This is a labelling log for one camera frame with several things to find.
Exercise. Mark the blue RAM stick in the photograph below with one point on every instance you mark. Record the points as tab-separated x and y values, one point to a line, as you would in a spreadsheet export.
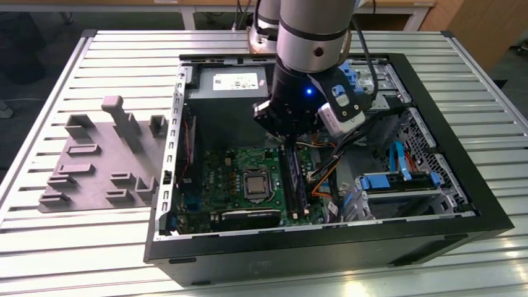
291	168

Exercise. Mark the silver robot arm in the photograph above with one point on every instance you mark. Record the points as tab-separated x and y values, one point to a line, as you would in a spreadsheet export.
314	28

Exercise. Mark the grey power supply unit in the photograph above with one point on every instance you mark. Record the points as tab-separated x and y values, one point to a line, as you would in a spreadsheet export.
231	117

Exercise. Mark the silver CPU in socket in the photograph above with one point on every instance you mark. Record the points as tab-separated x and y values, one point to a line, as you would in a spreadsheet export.
255	185

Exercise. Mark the green motherboard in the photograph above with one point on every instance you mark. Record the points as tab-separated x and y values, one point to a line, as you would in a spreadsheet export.
223	173

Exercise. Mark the blue carrier with disk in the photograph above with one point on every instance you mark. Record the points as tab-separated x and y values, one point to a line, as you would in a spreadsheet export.
378	182

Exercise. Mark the black graphics card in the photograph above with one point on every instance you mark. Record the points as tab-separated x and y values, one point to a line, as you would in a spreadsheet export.
247	216

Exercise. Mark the wooden desk with white legs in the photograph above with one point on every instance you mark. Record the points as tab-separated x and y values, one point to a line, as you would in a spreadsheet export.
393	9

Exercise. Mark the black PC case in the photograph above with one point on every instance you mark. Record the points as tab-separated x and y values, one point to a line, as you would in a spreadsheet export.
330	253

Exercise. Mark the grey parts rack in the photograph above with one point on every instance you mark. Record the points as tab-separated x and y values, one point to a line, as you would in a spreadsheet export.
99	154

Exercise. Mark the wooden cabinet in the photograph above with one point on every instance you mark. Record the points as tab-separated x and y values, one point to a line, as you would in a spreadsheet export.
479	28

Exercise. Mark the black office chair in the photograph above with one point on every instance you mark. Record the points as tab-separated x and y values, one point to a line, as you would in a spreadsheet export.
21	46

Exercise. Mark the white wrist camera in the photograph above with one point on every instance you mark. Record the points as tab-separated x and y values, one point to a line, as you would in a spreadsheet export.
342	122

